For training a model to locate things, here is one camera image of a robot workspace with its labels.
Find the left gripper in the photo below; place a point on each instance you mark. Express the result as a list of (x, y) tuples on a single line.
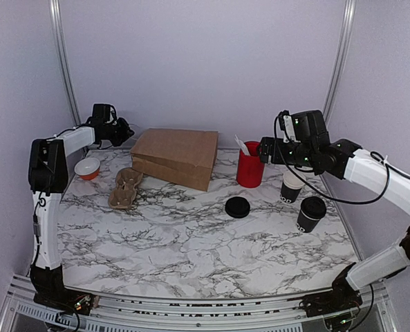
[(126, 133)]

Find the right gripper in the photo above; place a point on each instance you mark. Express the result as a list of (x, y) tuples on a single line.
[(276, 158)]

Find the cardboard cup carrier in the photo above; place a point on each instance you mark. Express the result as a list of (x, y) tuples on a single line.
[(125, 191)]

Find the brown paper bag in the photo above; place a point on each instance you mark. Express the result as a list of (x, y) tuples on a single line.
[(183, 157)]

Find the black paper coffee cup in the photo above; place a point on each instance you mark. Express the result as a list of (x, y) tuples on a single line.
[(306, 221)]

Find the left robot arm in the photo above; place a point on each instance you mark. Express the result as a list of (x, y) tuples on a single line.
[(48, 178)]

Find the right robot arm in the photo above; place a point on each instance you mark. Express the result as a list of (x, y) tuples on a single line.
[(306, 148)]

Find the red cylindrical holder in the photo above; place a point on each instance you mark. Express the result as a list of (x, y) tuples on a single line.
[(250, 168)]

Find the white stirrer left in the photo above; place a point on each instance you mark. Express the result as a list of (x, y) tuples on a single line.
[(242, 145)]

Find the stacked black paper cup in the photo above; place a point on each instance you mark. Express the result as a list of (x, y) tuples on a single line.
[(290, 188)]

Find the orange white bowl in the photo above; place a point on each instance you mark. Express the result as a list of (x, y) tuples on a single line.
[(87, 169)]

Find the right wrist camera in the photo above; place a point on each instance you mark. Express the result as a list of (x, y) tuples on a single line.
[(286, 125)]

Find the right aluminium frame post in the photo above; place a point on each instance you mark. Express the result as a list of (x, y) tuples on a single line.
[(341, 57)]

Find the aluminium frame post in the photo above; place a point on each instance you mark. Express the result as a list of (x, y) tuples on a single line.
[(341, 57), (58, 31)]

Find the left aluminium frame post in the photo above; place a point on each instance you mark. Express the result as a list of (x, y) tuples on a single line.
[(58, 31)]

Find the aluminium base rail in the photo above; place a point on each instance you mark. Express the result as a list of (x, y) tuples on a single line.
[(113, 312)]

